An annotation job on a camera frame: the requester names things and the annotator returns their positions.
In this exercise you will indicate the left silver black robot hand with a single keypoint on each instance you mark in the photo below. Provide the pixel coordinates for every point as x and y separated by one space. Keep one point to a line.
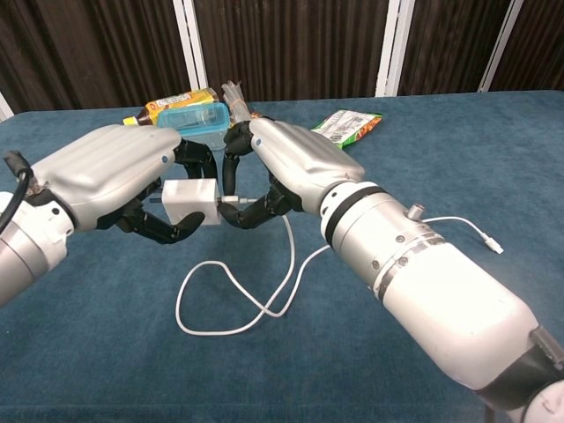
110 172

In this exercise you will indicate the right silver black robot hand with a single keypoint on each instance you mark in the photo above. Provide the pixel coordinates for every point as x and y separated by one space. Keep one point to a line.
304 158

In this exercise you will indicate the white power adapter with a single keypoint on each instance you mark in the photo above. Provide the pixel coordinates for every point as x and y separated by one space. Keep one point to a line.
189 198

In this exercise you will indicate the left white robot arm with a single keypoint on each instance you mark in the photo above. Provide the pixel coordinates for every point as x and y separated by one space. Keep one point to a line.
26 251

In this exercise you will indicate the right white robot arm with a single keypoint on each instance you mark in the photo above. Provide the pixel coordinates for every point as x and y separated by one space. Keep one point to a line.
440 291

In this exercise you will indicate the green snack bag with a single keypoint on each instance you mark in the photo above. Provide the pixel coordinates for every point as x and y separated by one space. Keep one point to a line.
348 128

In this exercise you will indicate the clear plastic tube bundle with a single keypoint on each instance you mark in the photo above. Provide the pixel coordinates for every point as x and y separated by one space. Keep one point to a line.
235 103

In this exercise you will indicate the tea bottle yellow label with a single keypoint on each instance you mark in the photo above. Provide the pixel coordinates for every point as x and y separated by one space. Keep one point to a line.
176 106

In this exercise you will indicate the blue clear plastic container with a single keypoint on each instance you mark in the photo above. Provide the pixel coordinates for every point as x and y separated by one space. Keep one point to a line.
198 121

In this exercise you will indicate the dark brown corrugated panel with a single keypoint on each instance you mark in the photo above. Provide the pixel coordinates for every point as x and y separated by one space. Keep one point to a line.
88 48
542 44
291 44
445 44

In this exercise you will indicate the blue table cloth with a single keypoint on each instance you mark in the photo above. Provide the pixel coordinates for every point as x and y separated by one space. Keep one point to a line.
132 352

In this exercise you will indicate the white partition post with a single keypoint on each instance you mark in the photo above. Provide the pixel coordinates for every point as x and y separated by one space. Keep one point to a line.
392 44
4 108
500 44
191 44

